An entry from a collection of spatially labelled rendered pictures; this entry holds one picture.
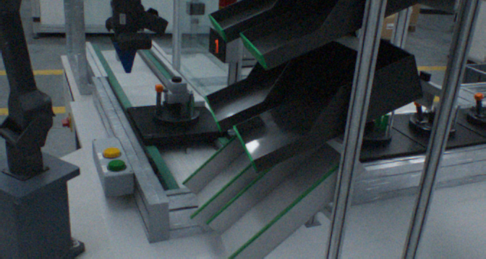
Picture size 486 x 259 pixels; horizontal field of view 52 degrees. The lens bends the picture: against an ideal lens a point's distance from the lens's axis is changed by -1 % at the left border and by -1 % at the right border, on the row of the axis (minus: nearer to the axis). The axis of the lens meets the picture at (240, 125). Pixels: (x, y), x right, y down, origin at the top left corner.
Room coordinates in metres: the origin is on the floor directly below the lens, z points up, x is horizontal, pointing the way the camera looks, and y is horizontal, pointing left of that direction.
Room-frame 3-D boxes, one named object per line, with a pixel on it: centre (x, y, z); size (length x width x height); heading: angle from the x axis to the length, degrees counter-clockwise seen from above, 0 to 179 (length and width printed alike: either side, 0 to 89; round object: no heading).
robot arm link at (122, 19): (1.02, 0.25, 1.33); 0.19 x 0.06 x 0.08; 24
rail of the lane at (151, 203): (1.33, 0.34, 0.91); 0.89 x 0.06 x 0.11; 24
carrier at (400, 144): (1.35, -0.37, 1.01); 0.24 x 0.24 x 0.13; 24
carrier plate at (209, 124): (1.37, 0.19, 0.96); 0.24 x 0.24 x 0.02; 24
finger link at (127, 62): (1.00, 0.24, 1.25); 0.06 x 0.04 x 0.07; 114
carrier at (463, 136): (1.45, -0.59, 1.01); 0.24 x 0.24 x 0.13; 24
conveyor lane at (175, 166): (1.42, 0.19, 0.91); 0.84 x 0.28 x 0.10; 24
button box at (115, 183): (1.13, 0.32, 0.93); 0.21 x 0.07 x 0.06; 24
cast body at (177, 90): (1.38, 0.18, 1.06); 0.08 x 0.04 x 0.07; 115
